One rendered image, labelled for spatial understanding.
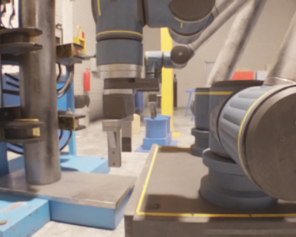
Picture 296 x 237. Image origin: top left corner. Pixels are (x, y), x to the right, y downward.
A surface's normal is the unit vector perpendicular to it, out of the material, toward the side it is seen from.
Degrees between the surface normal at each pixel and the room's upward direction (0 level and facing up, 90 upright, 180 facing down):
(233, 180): 90
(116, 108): 90
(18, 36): 90
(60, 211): 90
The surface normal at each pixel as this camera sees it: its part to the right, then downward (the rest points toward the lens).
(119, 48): 0.14, 0.10
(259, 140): -0.21, 0.09
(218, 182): -0.87, 0.06
